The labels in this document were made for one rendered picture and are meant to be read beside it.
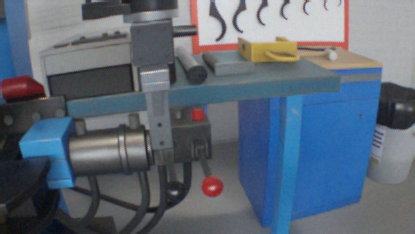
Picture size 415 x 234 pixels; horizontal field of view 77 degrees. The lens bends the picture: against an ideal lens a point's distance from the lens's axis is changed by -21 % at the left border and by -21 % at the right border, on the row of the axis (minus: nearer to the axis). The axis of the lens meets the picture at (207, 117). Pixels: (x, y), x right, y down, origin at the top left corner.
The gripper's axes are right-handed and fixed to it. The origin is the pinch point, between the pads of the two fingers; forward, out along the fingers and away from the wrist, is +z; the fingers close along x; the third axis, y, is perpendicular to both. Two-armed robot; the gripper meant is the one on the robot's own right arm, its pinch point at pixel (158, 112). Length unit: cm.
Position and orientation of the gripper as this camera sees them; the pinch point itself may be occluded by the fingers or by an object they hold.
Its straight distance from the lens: 45.2
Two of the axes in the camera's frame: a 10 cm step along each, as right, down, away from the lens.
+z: 0.5, 9.3, 3.6
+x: -1.8, -3.5, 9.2
